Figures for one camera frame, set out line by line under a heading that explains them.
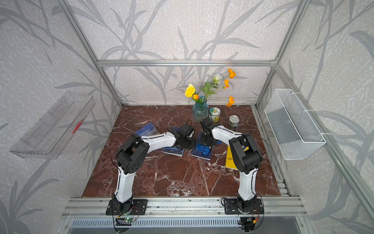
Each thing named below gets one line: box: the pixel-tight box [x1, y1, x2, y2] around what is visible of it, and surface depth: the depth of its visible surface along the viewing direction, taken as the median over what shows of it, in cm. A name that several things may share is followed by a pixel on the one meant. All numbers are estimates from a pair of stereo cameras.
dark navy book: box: [190, 132, 214, 161], surface depth 93 cm
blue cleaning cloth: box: [196, 143, 210, 156], surface depth 93 cm
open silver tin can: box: [228, 114, 241, 129], surface depth 107 cm
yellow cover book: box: [225, 145, 238, 170], surface depth 91 cm
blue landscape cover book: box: [133, 122, 161, 137], surface depth 105 cm
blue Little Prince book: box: [160, 144, 185, 157], surface depth 94 cm
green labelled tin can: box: [209, 106, 221, 123], surface depth 108 cm
